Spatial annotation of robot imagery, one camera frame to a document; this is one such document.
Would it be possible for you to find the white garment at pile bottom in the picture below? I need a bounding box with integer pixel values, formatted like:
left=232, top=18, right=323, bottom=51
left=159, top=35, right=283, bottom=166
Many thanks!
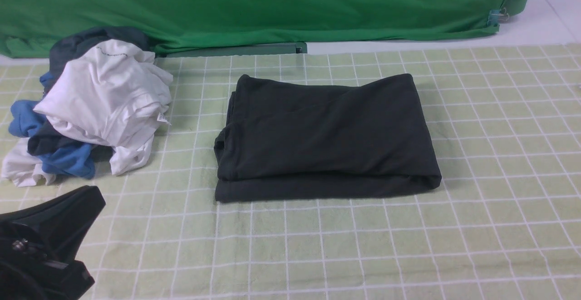
left=1, top=138, right=57, bottom=187

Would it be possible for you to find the green checkered table mat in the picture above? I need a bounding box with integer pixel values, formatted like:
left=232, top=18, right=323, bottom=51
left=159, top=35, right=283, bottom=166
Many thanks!
left=0, top=44, right=581, bottom=300

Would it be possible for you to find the green backdrop cloth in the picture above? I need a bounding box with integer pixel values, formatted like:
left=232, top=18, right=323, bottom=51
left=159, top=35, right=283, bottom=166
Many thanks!
left=0, top=0, right=527, bottom=58

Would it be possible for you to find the green metal base bar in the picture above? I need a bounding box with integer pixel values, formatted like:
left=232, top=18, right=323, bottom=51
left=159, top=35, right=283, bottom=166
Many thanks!
left=156, top=42, right=308, bottom=58

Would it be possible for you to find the dark gray long-sleeve top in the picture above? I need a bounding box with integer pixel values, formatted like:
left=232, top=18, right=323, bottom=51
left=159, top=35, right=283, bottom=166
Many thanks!
left=214, top=74, right=442, bottom=203

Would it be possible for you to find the blue crumpled garment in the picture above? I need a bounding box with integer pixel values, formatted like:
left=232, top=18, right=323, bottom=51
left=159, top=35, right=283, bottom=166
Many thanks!
left=8, top=99, right=96, bottom=179

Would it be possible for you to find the dark gray crumpled garment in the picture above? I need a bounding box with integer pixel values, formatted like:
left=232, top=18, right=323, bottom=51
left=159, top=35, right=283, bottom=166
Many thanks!
left=40, top=26, right=151, bottom=91

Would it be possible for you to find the teal binder clip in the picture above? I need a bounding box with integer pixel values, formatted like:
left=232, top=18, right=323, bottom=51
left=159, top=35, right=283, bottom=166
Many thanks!
left=486, top=8, right=510, bottom=27

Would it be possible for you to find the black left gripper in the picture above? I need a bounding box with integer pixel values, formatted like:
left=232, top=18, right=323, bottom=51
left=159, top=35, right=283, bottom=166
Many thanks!
left=1, top=186, right=106, bottom=300

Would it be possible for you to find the white crumpled shirt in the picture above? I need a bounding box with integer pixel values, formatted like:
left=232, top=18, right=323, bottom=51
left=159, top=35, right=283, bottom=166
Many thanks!
left=34, top=39, right=173, bottom=175

